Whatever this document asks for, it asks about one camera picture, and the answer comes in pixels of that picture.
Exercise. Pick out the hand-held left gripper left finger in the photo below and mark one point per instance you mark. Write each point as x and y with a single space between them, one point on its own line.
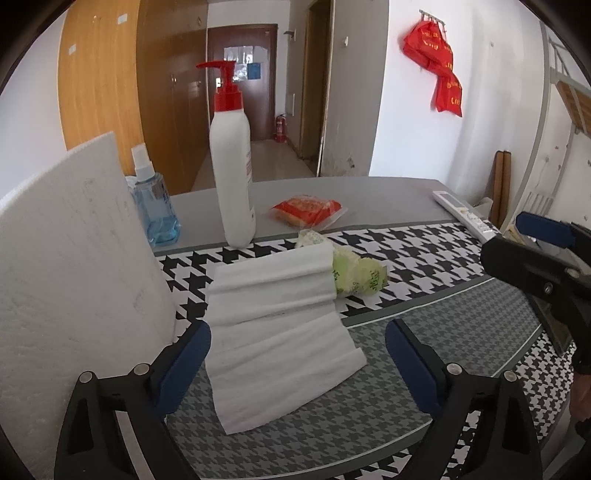
184 364

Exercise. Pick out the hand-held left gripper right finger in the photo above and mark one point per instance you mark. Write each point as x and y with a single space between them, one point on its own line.
411 364

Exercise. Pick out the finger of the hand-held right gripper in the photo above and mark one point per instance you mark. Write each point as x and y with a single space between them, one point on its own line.
540 226
517 263

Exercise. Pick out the white tissue sheet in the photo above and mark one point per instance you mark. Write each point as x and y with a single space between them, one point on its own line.
277 350

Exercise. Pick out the white foam board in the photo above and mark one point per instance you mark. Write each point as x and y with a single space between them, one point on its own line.
83 277

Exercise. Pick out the white remote control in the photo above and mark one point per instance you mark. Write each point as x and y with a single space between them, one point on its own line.
461 210

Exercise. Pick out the houndstooth tablecloth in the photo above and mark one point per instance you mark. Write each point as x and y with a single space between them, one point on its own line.
438 267

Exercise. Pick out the green plastic bag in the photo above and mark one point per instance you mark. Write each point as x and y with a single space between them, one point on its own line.
355 274

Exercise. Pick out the blue spray bottle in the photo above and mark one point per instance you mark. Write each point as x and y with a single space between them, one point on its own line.
157 207

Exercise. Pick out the red plastic bag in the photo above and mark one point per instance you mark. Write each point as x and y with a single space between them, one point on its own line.
427 46
450 94

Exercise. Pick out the white pump bottle red cap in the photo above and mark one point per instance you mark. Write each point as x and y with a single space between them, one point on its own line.
233 184

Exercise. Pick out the red snack packet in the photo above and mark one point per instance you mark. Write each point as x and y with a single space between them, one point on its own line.
304 207

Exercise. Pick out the red fire extinguisher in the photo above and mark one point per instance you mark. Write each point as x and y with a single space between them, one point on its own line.
280 129

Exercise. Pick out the brown door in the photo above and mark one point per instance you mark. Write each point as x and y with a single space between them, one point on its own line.
263 106

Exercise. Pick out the wooden wardrobe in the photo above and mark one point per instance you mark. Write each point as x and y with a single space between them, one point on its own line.
101 92

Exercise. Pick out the blue paper notice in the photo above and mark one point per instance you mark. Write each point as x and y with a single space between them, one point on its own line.
253 70

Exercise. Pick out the metal bunk bed frame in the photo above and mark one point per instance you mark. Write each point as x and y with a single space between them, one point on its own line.
545 115

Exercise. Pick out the wall hook rack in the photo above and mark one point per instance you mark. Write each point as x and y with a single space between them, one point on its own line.
434 16

